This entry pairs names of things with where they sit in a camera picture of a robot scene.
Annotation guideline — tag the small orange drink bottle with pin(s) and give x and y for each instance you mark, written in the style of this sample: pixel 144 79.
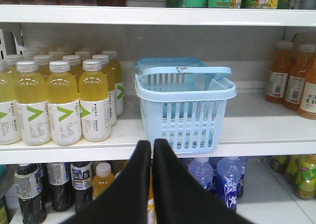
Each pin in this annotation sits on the small orange drink bottle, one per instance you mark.
pixel 103 178

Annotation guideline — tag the yellow label tea bottle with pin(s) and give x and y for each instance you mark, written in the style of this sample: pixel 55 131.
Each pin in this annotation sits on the yellow label tea bottle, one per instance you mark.
pixel 305 182

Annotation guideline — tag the light blue plastic basket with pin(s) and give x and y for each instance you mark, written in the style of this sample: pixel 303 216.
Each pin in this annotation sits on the light blue plastic basket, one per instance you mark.
pixel 183 100

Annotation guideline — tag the white shelf unit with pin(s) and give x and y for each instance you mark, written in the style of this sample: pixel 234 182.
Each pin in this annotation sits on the white shelf unit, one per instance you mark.
pixel 242 39

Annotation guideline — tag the orange juice bottle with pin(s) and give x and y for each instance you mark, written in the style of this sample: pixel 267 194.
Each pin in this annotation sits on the orange juice bottle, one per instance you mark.
pixel 297 76
pixel 279 72
pixel 307 108

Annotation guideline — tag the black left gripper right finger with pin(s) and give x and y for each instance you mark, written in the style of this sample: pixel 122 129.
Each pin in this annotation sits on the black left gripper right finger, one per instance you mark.
pixel 179 198

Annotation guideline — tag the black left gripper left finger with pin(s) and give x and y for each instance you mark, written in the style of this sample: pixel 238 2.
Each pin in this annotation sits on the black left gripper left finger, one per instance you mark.
pixel 125 201

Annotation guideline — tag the blue sports drink bottle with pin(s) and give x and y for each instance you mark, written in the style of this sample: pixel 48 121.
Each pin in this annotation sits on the blue sports drink bottle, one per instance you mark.
pixel 202 171
pixel 229 171

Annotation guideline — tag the pale yellow drink bottle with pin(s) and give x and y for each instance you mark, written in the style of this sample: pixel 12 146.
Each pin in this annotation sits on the pale yellow drink bottle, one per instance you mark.
pixel 9 124
pixel 94 102
pixel 63 104
pixel 31 101

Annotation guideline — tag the dark tea bottle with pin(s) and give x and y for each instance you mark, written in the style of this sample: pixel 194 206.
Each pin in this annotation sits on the dark tea bottle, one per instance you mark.
pixel 81 175
pixel 59 177
pixel 29 189

